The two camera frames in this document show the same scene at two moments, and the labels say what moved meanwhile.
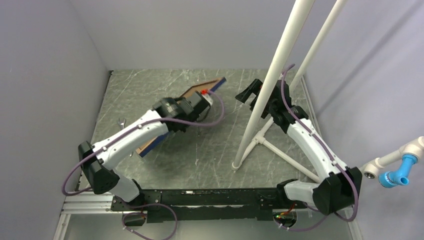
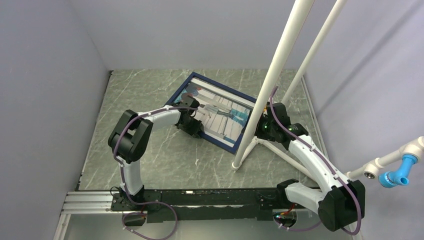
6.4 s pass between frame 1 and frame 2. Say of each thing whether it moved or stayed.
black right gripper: moved
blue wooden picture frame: moved
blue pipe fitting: stayed
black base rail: stayed
